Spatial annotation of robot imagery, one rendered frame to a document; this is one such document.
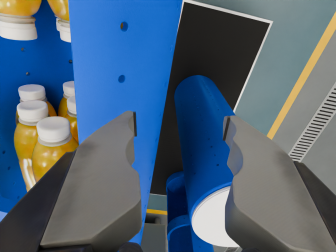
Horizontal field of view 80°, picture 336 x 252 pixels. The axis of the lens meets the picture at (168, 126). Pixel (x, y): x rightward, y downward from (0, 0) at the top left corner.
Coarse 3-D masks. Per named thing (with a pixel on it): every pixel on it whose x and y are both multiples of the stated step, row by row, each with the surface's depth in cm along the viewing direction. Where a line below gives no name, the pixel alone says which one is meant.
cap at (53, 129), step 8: (40, 120) 27; (48, 120) 27; (56, 120) 27; (64, 120) 28; (40, 128) 25; (48, 128) 26; (56, 128) 26; (64, 128) 26; (40, 136) 26; (48, 136) 26; (56, 136) 26; (64, 136) 27
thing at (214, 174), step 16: (192, 80) 117; (208, 80) 119; (176, 96) 119; (192, 96) 100; (208, 96) 95; (176, 112) 109; (192, 112) 88; (208, 112) 82; (224, 112) 82; (192, 128) 79; (208, 128) 73; (192, 144) 72; (208, 144) 66; (224, 144) 63; (192, 160) 66; (208, 160) 60; (224, 160) 57; (192, 176) 62; (208, 176) 56; (224, 176) 53; (192, 192) 58; (208, 192) 52; (192, 208) 56
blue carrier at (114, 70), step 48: (96, 0) 14; (144, 0) 16; (0, 48) 32; (48, 48) 37; (96, 48) 15; (144, 48) 18; (0, 96) 34; (48, 96) 41; (96, 96) 17; (144, 96) 21; (0, 144) 36; (144, 144) 26; (0, 192) 38; (144, 192) 33
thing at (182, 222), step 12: (168, 180) 165; (180, 180) 170; (168, 192) 172; (180, 192) 178; (168, 204) 161; (180, 204) 170; (168, 216) 151; (180, 216) 131; (168, 228) 132; (180, 228) 152; (192, 228) 123; (168, 240) 135; (180, 240) 144; (192, 240) 117
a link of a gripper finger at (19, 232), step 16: (64, 160) 8; (48, 176) 7; (64, 176) 7; (32, 192) 6; (48, 192) 7; (16, 208) 6; (32, 208) 6; (48, 208) 6; (0, 224) 6; (16, 224) 6; (32, 224) 6; (0, 240) 5; (16, 240) 5; (32, 240) 5
